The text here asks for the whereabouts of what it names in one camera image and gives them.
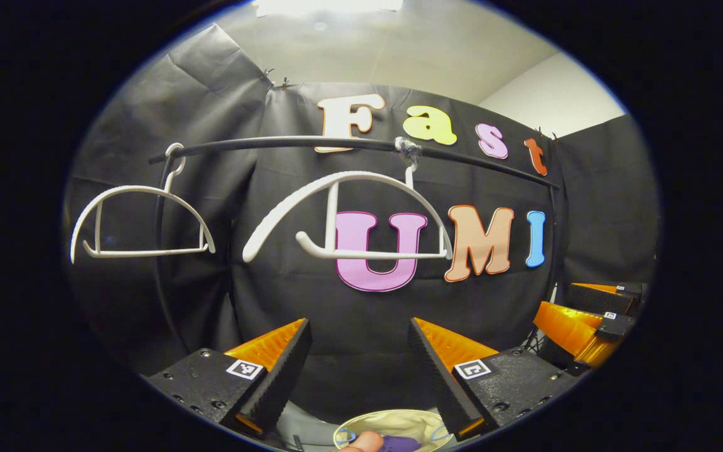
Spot black clothes rack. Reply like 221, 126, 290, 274
148, 135, 563, 352

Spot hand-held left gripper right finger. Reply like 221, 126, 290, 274
407, 317, 582, 441

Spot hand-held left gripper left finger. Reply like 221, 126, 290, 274
142, 318, 313, 439

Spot white plastic hanger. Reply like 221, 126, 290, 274
242, 139, 454, 263
70, 143, 217, 264

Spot purple shirt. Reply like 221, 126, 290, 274
380, 436, 423, 452

